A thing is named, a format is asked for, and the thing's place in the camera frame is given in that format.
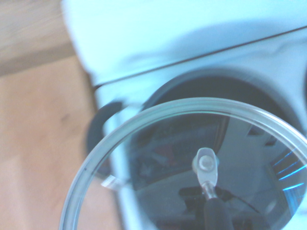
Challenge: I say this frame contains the glass lid with black handle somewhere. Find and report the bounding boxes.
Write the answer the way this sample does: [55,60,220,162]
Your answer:
[59,96,307,230]

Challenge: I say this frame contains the black cooking pot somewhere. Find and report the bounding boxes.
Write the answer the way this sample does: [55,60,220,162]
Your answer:
[84,69,303,190]

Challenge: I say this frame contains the white electric stove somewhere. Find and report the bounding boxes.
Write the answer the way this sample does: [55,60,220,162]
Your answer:
[60,0,307,230]

